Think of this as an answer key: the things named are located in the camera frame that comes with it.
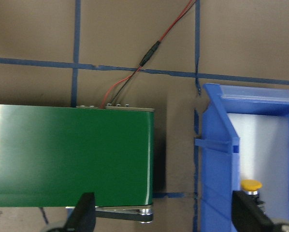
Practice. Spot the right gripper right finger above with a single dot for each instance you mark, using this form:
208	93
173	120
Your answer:
246	215

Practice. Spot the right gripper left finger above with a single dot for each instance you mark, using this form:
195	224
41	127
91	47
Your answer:
83	217

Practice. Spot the yellow push button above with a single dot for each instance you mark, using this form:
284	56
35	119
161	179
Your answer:
252	188

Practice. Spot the blue bin robot right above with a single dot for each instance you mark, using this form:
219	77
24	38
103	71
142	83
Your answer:
220	165

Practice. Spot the green conveyor belt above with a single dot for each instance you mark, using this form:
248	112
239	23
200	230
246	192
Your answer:
50	156

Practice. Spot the white foam in right bin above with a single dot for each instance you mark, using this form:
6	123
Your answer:
264	156

